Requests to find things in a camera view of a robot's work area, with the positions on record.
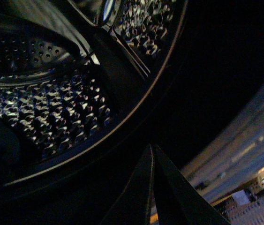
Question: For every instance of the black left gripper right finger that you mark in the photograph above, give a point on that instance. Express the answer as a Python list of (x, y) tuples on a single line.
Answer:
[(177, 201)]

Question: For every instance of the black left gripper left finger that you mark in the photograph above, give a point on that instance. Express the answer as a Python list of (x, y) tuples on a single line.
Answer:
[(133, 206)]

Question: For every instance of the white laundry basket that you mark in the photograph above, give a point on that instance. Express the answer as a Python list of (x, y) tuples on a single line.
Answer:
[(245, 206)]

